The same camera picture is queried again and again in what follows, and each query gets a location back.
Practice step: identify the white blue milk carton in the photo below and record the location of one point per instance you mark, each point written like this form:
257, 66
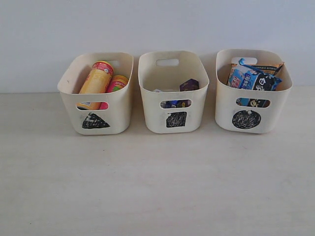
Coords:
170, 104

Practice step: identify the purple drink carton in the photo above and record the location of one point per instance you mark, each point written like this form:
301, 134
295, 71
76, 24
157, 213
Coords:
189, 85

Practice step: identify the pink chips can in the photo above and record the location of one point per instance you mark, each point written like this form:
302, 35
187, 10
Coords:
117, 83

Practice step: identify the yellow chips can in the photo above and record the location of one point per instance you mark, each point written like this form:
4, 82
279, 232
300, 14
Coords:
98, 78

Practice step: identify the blue noodle packet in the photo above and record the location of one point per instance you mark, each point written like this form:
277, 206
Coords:
249, 81

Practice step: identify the orange noodle packet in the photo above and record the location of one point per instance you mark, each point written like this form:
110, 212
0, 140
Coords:
272, 69

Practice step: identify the cream bin triangle mark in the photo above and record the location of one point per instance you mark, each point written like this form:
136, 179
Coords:
113, 120

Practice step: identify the cream bin square mark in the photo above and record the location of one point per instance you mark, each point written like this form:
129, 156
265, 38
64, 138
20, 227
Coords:
168, 70

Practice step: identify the cream bin circle mark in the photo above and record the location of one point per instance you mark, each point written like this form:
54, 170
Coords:
233, 117

